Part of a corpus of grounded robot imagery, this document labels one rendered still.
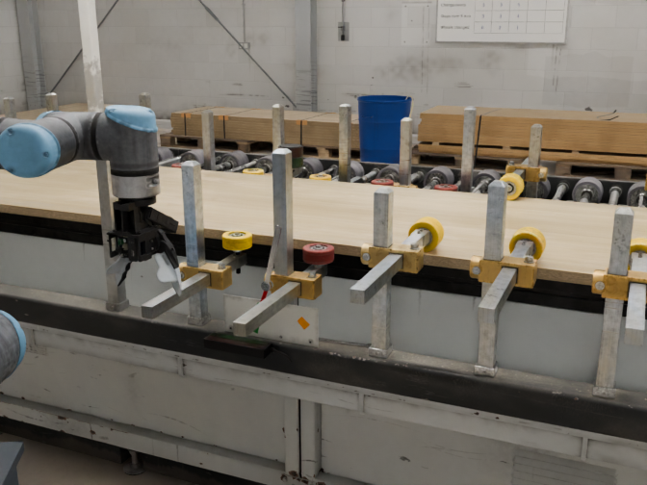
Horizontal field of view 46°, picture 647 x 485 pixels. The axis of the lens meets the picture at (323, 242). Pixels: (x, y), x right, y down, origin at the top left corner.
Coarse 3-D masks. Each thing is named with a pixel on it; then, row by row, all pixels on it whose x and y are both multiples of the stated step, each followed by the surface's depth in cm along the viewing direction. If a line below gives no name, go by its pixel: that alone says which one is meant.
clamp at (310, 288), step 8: (272, 272) 184; (296, 272) 183; (304, 272) 183; (264, 280) 183; (272, 280) 182; (280, 280) 181; (288, 280) 181; (296, 280) 180; (304, 280) 179; (312, 280) 178; (320, 280) 181; (272, 288) 183; (304, 288) 179; (312, 288) 179; (320, 288) 182; (304, 296) 180; (312, 296) 179
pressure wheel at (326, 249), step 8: (304, 248) 190; (312, 248) 191; (320, 248) 190; (328, 248) 190; (304, 256) 190; (312, 256) 188; (320, 256) 188; (328, 256) 189; (312, 264) 189; (320, 264) 188
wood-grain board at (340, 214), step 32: (0, 192) 255; (32, 192) 254; (64, 192) 254; (96, 192) 254; (160, 192) 254; (224, 192) 254; (256, 192) 254; (320, 192) 253; (352, 192) 253; (416, 192) 253; (448, 192) 253; (224, 224) 215; (256, 224) 215; (320, 224) 215; (352, 224) 214; (448, 224) 214; (480, 224) 214; (512, 224) 214; (544, 224) 214; (576, 224) 214; (608, 224) 214; (640, 224) 214; (448, 256) 186; (544, 256) 186; (576, 256) 185; (608, 256) 185
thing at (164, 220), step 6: (150, 210) 146; (156, 210) 147; (150, 216) 145; (156, 216) 147; (162, 216) 149; (156, 222) 148; (162, 222) 149; (168, 222) 151; (174, 222) 153; (162, 228) 152; (168, 228) 152; (174, 228) 154
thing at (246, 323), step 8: (320, 272) 190; (280, 288) 176; (288, 288) 176; (296, 288) 177; (272, 296) 170; (280, 296) 170; (288, 296) 174; (296, 296) 178; (264, 304) 166; (272, 304) 167; (280, 304) 170; (248, 312) 162; (256, 312) 162; (264, 312) 163; (272, 312) 167; (240, 320) 157; (248, 320) 157; (256, 320) 160; (264, 320) 164; (240, 328) 156; (248, 328) 157; (256, 328) 160
